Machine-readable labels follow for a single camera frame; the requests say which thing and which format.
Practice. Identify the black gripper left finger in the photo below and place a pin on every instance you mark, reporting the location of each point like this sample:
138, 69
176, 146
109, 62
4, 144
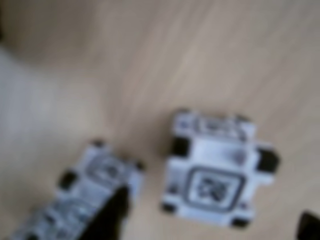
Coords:
110, 220

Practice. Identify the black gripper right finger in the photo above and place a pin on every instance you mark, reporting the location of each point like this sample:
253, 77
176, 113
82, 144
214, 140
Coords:
310, 227

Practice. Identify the white cube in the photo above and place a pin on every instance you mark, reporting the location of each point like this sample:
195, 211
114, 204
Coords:
82, 180
215, 162

